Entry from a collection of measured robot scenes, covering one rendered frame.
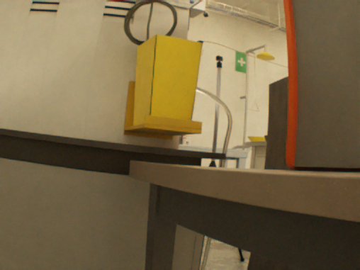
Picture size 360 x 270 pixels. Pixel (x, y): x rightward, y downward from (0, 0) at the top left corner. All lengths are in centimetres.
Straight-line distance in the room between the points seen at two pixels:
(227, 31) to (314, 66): 490
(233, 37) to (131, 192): 496
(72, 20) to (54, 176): 33
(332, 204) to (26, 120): 66
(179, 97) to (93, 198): 25
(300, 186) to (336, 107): 43
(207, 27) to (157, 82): 483
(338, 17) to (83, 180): 60
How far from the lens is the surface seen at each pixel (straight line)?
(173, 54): 74
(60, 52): 83
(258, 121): 567
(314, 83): 78
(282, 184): 32
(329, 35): 76
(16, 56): 83
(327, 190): 27
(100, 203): 81
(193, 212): 56
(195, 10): 112
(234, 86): 553
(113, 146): 76
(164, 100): 72
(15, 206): 80
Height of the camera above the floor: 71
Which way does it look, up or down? 4 degrees up
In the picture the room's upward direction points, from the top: 5 degrees clockwise
